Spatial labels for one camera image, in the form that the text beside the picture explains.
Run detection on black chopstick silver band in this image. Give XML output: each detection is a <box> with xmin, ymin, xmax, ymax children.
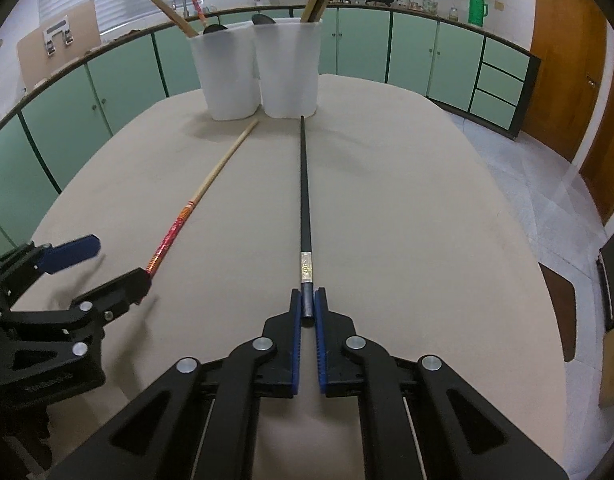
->
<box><xmin>299</xmin><ymin>116</ymin><xmax>313</xmax><ymax>326</ymax></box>

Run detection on bamboo chopstick plain tan handle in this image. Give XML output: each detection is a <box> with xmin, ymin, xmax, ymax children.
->
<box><xmin>146</xmin><ymin>119</ymin><xmax>259</xmax><ymax>278</ymax></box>

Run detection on bamboo chopstick red patterned handle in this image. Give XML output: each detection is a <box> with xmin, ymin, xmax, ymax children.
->
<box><xmin>150</xmin><ymin>0</ymin><xmax>199</xmax><ymax>38</ymax></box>

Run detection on shiny steel spoon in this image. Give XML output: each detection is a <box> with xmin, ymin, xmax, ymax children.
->
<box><xmin>252</xmin><ymin>13</ymin><xmax>275</xmax><ymax>25</ymax></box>

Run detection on bamboo chopstick red orange handle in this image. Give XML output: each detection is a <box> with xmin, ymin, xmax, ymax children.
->
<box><xmin>191</xmin><ymin>0</ymin><xmax>208</xmax><ymax>28</ymax></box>

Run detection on green lower kitchen cabinets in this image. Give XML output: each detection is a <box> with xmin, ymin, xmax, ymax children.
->
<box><xmin>0</xmin><ymin>6</ymin><xmax>540</xmax><ymax>254</ymax></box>

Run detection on brown wooden stool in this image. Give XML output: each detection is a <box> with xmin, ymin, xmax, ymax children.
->
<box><xmin>538</xmin><ymin>263</ymin><xmax>576</xmax><ymax>362</ymax></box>

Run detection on brown cardboard panel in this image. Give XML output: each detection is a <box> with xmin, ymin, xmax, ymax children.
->
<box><xmin>17</xmin><ymin>0</ymin><xmax>102</xmax><ymax>91</ymax></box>

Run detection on white double utensil holder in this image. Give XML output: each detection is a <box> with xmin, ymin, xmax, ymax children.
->
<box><xmin>188</xmin><ymin>18</ymin><xmax>322</xmax><ymax>122</ymax></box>

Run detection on wooden door far right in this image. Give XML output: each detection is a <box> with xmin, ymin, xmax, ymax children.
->
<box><xmin>578</xmin><ymin>24</ymin><xmax>614</xmax><ymax>226</ymax></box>

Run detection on glass jars on counter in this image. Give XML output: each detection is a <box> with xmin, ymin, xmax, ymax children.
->
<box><xmin>395</xmin><ymin>0</ymin><xmax>459</xmax><ymax>22</ymax></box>

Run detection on green thermos flask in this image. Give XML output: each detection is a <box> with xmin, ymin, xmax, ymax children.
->
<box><xmin>468</xmin><ymin>0</ymin><xmax>488</xmax><ymax>27</ymax></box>

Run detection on wooden door near cabinets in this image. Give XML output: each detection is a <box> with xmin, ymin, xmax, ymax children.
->
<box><xmin>522</xmin><ymin>0</ymin><xmax>607</xmax><ymax>162</ymax></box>

